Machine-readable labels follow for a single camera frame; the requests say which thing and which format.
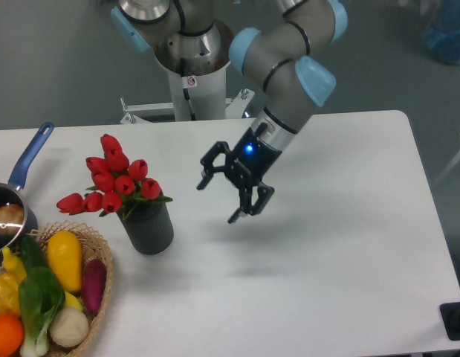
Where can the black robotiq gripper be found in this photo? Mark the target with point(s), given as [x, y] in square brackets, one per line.
[245, 166]

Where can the blue translucent bag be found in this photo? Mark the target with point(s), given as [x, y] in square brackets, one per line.
[442, 34]

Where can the white chair frame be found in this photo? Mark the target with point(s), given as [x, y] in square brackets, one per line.
[450, 166]

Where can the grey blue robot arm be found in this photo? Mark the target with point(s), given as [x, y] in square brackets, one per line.
[280, 62]

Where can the yellow banana piece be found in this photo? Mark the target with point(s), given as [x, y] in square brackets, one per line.
[72, 301]

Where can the black device at table edge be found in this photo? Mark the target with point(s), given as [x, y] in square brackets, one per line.
[450, 313]

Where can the bread roll in pan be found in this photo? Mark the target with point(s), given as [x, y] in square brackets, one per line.
[11, 219]

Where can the woven wicker basket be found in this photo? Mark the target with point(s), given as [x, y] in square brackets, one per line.
[93, 247]

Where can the yellow squash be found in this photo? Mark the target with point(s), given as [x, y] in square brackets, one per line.
[64, 254]

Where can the orange fruit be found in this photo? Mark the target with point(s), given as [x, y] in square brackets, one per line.
[11, 334]

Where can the dark green cucumber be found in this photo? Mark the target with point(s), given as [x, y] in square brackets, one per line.
[31, 253]

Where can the white garlic bulb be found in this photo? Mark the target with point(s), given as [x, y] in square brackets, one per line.
[69, 327]

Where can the dark grey ribbed vase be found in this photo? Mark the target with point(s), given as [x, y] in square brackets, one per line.
[149, 228]

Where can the green bok choy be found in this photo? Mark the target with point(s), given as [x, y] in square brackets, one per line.
[40, 297]

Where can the purple eggplant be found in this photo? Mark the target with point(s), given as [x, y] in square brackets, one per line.
[93, 285]

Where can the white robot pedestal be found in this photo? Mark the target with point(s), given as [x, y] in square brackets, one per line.
[196, 69]

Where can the yellow bell pepper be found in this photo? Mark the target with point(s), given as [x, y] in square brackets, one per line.
[9, 295]

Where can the red tulip bouquet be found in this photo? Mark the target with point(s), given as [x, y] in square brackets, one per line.
[119, 185]

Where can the small yellow pepper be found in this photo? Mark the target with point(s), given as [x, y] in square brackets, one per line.
[13, 265]

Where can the blue handled saucepan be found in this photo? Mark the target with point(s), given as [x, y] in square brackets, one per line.
[10, 192]

